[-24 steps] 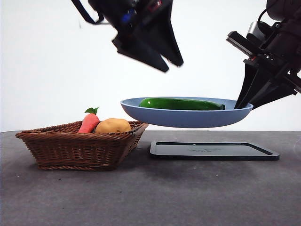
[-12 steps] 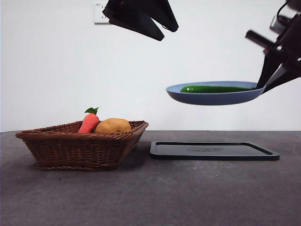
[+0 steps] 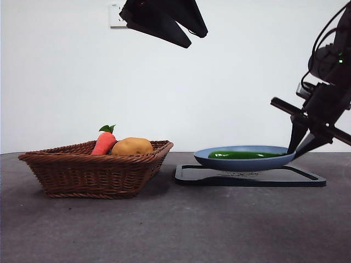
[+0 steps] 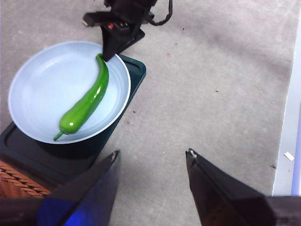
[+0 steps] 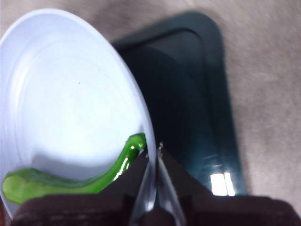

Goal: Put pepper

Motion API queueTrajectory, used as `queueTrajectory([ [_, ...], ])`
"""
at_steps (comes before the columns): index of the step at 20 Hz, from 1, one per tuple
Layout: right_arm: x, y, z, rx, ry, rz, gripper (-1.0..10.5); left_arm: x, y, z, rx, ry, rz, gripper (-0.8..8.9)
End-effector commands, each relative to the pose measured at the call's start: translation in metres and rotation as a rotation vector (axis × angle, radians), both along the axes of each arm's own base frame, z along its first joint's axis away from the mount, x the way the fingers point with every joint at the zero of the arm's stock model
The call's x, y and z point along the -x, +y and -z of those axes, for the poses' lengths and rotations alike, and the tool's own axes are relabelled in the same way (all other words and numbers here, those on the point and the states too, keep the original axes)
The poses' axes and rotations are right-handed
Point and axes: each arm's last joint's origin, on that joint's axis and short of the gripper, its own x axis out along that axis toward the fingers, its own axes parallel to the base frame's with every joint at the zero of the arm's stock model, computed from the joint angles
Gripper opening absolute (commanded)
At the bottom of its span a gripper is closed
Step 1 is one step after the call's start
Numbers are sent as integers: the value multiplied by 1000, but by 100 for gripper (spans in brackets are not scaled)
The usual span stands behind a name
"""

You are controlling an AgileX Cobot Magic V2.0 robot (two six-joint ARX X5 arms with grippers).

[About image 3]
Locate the green pepper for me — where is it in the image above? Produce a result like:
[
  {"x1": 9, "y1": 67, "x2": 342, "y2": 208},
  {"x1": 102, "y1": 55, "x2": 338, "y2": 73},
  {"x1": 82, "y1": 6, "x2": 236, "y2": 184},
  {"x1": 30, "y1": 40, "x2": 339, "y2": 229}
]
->
[{"x1": 207, "y1": 150, "x2": 284, "y2": 160}]

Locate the blue round plate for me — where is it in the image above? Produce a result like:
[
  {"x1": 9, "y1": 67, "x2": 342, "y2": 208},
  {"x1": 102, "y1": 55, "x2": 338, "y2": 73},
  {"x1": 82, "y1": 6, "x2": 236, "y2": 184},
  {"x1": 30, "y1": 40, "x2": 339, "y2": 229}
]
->
[{"x1": 194, "y1": 145, "x2": 297, "y2": 172}]

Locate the black rectangular tray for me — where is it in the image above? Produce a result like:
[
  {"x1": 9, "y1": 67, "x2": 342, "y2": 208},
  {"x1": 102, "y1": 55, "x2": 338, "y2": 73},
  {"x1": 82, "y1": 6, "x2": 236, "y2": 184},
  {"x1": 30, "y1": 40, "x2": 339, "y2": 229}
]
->
[{"x1": 174, "y1": 163, "x2": 327, "y2": 188}]

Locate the tan potato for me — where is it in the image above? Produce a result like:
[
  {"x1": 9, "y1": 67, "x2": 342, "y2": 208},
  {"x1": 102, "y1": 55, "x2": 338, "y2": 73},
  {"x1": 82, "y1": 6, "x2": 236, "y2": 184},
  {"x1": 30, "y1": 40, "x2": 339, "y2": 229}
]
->
[{"x1": 111, "y1": 137, "x2": 154, "y2": 157}]

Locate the orange carrot with green leaf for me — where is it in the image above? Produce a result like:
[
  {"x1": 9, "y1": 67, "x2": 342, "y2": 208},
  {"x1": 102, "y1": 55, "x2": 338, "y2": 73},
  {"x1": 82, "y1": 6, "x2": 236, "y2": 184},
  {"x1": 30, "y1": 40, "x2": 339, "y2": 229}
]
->
[{"x1": 90, "y1": 124, "x2": 117, "y2": 156}]

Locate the brown wicker basket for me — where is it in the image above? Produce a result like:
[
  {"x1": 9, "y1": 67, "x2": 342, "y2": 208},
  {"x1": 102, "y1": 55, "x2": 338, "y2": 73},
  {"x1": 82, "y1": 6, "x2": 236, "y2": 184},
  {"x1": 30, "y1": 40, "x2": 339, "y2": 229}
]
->
[{"x1": 18, "y1": 140, "x2": 174, "y2": 199}]

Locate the pale grey camera box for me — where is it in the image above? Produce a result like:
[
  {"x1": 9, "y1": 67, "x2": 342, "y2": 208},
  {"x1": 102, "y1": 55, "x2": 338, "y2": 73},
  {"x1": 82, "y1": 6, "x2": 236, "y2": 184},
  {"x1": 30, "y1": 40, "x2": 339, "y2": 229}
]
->
[{"x1": 296, "y1": 81, "x2": 316, "y2": 100}]

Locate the white wall socket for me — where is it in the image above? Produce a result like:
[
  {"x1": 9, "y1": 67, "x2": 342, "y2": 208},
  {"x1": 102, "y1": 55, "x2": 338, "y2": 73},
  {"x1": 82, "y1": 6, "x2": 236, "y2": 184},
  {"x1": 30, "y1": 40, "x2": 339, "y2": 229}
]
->
[{"x1": 110, "y1": 4, "x2": 130, "y2": 29}]

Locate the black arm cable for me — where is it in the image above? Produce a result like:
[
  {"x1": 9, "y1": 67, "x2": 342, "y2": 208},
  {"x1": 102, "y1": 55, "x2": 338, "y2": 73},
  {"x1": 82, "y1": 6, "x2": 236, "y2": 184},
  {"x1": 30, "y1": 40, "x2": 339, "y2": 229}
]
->
[{"x1": 307, "y1": 4, "x2": 349, "y2": 80}]

